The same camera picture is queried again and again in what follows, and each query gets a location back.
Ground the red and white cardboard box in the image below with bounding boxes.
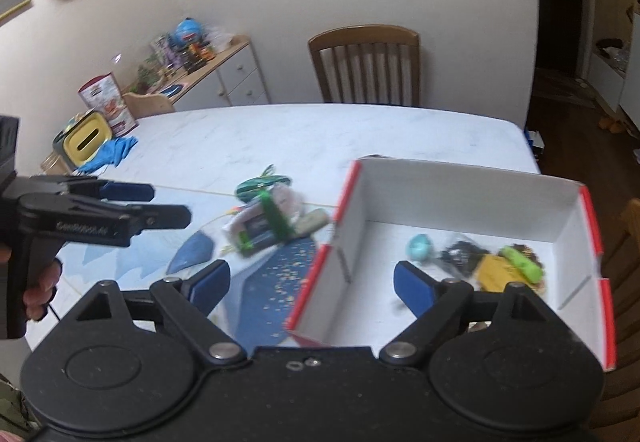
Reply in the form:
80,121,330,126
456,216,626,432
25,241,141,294
288,156,616,370

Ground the wooden chair at right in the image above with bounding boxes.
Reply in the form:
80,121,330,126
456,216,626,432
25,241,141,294
589,199,639,441

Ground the yellow small box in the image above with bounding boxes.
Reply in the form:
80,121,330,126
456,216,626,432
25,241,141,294
474,255,526,293

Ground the grey-green eraser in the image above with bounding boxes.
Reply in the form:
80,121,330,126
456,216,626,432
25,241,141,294
294,208,331,237

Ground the blue globe toy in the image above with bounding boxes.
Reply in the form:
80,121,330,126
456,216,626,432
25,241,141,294
174,18,204,48

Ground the white wall cabinet unit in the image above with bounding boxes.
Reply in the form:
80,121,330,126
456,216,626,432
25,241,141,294
580,0,639,128

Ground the small wooden chair back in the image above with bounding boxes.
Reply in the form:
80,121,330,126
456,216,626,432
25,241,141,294
122,92,175,119

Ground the yellow tissue box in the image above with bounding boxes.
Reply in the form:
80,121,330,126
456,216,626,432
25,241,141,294
52,110,113,169

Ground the blue-grey tissue pack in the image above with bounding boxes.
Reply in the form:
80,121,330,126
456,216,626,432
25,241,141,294
222,182,305,257

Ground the green round embroidered pouch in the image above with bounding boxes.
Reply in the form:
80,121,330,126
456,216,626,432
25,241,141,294
234,164,292,204

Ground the turquoise round bead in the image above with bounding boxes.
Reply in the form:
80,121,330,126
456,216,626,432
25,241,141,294
406,233,434,263

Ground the wooden slat-back chair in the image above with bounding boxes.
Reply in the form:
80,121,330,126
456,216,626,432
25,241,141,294
308,24,421,108

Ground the person's left hand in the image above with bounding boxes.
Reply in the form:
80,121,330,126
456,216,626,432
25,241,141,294
1,245,62,322

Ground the black beads bag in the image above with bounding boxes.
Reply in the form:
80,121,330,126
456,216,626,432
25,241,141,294
435,234,490,280

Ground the white sideboard with wood top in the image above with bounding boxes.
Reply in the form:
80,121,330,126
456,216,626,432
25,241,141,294
154,35,271,112

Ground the blue cloth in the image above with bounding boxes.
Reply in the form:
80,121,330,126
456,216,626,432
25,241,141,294
76,137,138,173

